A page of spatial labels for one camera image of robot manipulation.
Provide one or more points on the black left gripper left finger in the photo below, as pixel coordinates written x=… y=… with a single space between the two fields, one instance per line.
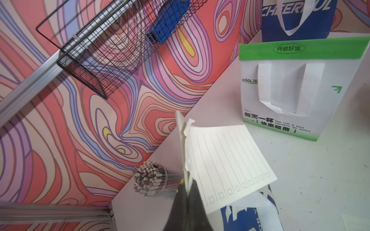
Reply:
x=177 y=220

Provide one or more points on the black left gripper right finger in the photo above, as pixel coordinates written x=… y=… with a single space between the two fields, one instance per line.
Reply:
x=197 y=218

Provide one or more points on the blue white paper bag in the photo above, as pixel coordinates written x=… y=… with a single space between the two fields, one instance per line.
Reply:
x=255 y=212

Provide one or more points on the green white paper bag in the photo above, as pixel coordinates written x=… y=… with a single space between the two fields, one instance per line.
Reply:
x=294 y=87

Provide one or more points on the clear cup of pencils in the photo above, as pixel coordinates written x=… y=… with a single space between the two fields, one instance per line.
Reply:
x=154 y=180

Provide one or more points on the blue stapler in basket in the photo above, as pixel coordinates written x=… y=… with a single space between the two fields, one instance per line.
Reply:
x=166 y=20

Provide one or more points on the dark blue paper bag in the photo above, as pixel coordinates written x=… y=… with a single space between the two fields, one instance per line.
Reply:
x=297 y=20

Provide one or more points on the black wire basket back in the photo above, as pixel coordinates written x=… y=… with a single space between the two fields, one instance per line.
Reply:
x=104 y=52

